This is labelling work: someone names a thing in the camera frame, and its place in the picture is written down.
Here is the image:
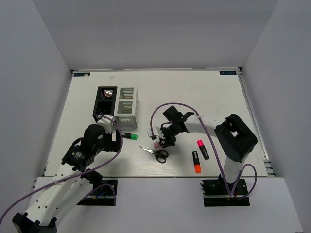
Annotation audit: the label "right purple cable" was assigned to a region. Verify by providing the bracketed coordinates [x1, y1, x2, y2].
[149, 102, 258, 199]

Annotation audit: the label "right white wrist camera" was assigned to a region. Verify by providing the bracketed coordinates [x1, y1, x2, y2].
[147, 126, 163, 140]

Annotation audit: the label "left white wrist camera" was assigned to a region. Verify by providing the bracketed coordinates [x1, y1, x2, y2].
[97, 115, 115, 134]

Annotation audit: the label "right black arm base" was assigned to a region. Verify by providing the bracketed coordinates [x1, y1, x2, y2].
[200, 179, 250, 207]

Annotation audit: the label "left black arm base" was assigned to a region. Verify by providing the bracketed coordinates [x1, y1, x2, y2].
[77, 178, 118, 206]

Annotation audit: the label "white pen holder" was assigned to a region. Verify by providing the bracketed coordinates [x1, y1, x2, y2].
[114, 87, 139, 129]

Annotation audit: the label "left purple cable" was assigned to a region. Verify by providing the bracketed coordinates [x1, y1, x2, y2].
[0, 114, 124, 221]

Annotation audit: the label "black handled scissors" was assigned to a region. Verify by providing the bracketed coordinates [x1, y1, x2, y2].
[140, 146, 169, 164]

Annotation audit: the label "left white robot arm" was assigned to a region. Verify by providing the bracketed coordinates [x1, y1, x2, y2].
[12, 124, 123, 233]

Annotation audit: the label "left blue table label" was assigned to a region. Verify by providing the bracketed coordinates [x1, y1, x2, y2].
[73, 72, 90, 77]

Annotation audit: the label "black green-capped marker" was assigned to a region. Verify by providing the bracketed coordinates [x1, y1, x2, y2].
[121, 133, 138, 140]

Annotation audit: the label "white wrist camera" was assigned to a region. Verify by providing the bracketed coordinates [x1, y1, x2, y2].
[97, 115, 115, 134]
[147, 126, 163, 140]

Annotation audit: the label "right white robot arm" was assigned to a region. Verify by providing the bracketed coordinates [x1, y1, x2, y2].
[154, 106, 258, 194]

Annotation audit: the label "orange capped black highlighter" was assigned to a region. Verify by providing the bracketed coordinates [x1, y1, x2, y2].
[192, 151, 202, 173]

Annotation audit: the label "pink capped black highlighter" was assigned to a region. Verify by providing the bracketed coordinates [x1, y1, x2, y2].
[197, 140, 209, 160]

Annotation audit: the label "pink eraser capsule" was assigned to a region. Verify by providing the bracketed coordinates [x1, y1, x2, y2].
[154, 142, 161, 149]

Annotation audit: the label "purple cable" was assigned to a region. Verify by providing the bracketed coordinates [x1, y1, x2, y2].
[0, 114, 124, 221]
[149, 102, 258, 199]

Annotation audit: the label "right blue table label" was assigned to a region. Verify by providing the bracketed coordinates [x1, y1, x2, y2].
[219, 71, 237, 75]

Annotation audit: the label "black pen holder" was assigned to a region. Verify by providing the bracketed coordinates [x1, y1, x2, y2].
[92, 86, 118, 122]

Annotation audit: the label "blue table label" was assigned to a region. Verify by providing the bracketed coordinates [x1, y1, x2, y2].
[219, 71, 237, 75]
[73, 72, 90, 77]

